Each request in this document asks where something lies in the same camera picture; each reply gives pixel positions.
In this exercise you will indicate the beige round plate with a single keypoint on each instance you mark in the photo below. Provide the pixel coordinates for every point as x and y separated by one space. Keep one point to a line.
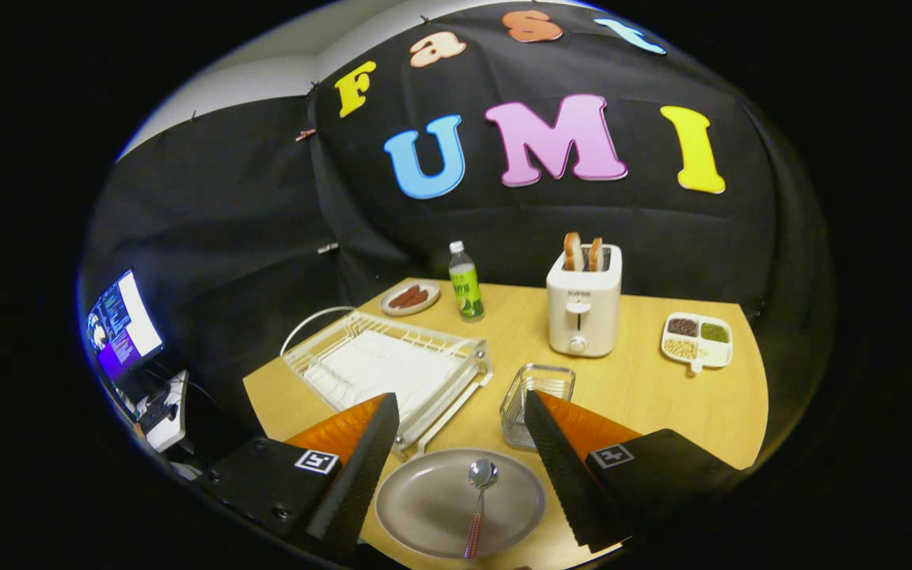
432 507

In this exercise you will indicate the white toaster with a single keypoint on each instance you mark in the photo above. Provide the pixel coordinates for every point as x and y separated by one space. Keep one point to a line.
583 317

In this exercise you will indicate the small red clip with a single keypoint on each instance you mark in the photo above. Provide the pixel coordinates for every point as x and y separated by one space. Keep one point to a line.
305 134

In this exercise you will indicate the pile of pale beans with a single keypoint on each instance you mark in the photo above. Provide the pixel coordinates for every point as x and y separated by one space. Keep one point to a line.
680 349

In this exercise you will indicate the computer monitor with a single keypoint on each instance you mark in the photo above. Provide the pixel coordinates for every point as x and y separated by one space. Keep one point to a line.
127 324

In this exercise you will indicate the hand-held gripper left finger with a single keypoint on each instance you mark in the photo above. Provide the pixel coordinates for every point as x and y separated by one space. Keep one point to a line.
357 483

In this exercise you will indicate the toast slice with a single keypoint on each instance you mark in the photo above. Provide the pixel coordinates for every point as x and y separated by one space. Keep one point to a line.
595 255
573 253

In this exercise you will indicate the clear bottle with green label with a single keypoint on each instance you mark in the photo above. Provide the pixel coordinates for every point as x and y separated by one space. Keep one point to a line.
466 293

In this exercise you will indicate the white divided dish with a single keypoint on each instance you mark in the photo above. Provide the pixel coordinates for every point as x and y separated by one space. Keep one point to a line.
716 355

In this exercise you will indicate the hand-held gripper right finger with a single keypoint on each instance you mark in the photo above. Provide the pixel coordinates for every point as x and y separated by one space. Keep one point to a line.
563 475

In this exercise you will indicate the pile of dark beans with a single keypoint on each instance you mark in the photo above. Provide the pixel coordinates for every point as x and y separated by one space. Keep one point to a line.
682 327

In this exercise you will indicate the pile of green beans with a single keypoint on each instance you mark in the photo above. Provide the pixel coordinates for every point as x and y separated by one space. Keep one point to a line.
714 332

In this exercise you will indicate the white side table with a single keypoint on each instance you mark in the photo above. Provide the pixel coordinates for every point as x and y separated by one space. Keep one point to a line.
175 439

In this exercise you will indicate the small round grey plate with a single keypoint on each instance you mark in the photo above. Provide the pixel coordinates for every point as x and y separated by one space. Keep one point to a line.
432 289

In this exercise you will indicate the black backdrop cloth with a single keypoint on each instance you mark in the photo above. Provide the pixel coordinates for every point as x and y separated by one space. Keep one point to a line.
503 214

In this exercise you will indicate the red sausage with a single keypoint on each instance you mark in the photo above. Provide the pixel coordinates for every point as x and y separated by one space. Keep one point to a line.
416 300
404 296

